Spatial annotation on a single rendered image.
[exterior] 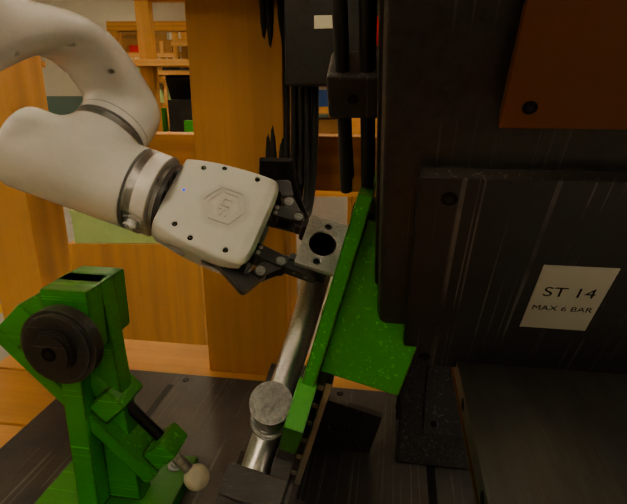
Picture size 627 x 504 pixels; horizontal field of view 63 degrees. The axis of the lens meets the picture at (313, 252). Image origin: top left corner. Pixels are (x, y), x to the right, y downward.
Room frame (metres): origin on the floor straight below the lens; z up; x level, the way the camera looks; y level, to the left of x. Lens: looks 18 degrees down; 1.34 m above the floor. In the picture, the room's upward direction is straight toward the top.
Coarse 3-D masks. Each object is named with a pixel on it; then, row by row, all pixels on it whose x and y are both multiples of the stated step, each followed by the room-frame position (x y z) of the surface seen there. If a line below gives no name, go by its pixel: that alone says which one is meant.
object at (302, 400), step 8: (296, 392) 0.37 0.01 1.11; (304, 392) 0.37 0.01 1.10; (312, 392) 0.37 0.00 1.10; (296, 400) 0.36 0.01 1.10; (304, 400) 0.36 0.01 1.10; (312, 400) 0.37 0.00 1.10; (296, 408) 0.36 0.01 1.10; (304, 408) 0.36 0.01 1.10; (288, 416) 0.35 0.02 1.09; (296, 416) 0.35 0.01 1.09; (304, 416) 0.35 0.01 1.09; (288, 424) 0.35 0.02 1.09; (296, 424) 0.35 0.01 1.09; (304, 424) 0.35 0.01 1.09; (288, 432) 0.35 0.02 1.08; (296, 432) 0.35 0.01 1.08; (280, 440) 0.39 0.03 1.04; (288, 440) 0.38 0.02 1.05; (296, 440) 0.37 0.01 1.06; (280, 448) 0.41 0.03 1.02; (288, 448) 0.40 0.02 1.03; (296, 448) 0.39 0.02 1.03
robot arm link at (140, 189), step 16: (144, 160) 0.48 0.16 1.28; (160, 160) 0.49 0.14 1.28; (176, 160) 0.52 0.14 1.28; (128, 176) 0.47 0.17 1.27; (144, 176) 0.47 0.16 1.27; (160, 176) 0.48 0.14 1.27; (128, 192) 0.46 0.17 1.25; (144, 192) 0.46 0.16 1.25; (128, 208) 0.46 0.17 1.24; (144, 208) 0.46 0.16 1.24; (128, 224) 0.46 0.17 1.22; (144, 224) 0.48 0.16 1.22
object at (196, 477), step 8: (176, 456) 0.45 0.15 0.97; (176, 464) 0.45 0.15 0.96; (184, 464) 0.45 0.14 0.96; (200, 464) 0.46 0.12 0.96; (184, 472) 0.45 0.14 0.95; (192, 472) 0.45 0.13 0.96; (200, 472) 0.45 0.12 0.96; (208, 472) 0.45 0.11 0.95; (184, 480) 0.45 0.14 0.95; (192, 480) 0.44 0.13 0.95; (200, 480) 0.44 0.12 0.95; (208, 480) 0.45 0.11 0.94; (192, 488) 0.44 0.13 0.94; (200, 488) 0.44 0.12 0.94
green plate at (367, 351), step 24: (360, 192) 0.37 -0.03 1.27; (360, 216) 0.37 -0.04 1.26; (360, 240) 0.37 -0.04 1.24; (360, 264) 0.38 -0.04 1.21; (336, 288) 0.37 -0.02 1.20; (360, 288) 0.38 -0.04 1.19; (336, 312) 0.37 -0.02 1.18; (360, 312) 0.38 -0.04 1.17; (336, 336) 0.38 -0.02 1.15; (360, 336) 0.38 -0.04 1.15; (384, 336) 0.38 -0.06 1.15; (312, 360) 0.37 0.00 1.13; (336, 360) 0.38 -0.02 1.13; (360, 360) 0.38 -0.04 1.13; (384, 360) 0.38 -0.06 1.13; (408, 360) 0.37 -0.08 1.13; (312, 384) 0.37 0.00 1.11; (384, 384) 0.38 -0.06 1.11
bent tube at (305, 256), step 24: (312, 216) 0.49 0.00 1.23; (312, 240) 0.48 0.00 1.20; (336, 240) 0.47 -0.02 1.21; (312, 264) 0.45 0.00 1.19; (336, 264) 0.45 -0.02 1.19; (312, 288) 0.51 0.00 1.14; (312, 312) 0.53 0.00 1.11; (288, 336) 0.53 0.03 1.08; (312, 336) 0.53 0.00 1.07; (288, 360) 0.50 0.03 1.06; (288, 384) 0.48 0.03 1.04; (264, 456) 0.43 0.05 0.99
